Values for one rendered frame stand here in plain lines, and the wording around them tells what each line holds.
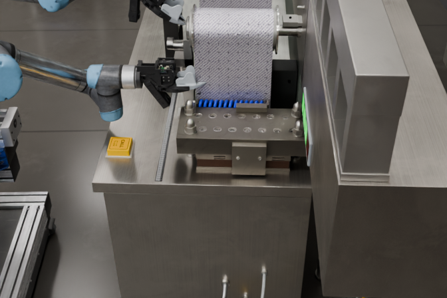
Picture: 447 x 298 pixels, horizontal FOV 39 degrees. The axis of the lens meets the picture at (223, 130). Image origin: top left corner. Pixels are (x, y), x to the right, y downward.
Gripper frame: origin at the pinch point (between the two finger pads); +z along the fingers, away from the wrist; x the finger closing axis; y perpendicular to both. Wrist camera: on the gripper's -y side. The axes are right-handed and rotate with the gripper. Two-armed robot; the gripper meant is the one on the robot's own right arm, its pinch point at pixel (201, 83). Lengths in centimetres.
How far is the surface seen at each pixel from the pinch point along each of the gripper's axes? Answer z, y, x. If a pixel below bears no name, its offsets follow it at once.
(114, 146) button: -27.5, -16.6, -11.3
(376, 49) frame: 35, 57, -75
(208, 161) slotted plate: 2.9, -15.7, -18.8
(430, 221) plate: 47, 27, -84
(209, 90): 2.4, -2.2, -0.2
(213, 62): 3.8, 7.8, -0.2
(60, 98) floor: -100, -109, 147
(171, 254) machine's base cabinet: -9, -50, -26
